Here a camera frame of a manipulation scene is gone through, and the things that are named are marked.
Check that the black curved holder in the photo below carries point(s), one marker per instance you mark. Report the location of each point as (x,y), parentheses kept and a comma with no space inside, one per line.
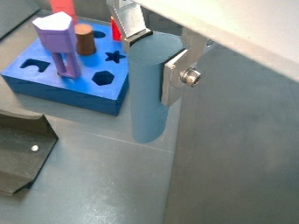
(27,141)

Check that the red square peg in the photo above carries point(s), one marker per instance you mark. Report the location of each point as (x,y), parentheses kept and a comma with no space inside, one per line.
(66,6)

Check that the brown round peg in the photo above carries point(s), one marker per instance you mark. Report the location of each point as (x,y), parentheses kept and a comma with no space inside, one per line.
(86,42)

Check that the light blue oval peg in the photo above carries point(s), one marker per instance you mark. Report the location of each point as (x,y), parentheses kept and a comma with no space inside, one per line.
(147,56)

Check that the purple pentagon peg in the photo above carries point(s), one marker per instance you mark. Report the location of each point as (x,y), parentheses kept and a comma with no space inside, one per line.
(55,30)

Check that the orange rounded block peg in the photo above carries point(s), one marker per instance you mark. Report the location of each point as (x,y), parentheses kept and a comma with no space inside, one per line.
(117,35)

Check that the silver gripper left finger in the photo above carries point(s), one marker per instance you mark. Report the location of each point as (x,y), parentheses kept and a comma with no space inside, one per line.
(130,21)

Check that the blue shape sorting board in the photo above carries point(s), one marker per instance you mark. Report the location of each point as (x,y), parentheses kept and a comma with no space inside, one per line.
(101,88)

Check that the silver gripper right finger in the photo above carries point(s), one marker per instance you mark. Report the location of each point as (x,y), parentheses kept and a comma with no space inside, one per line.
(179,71)

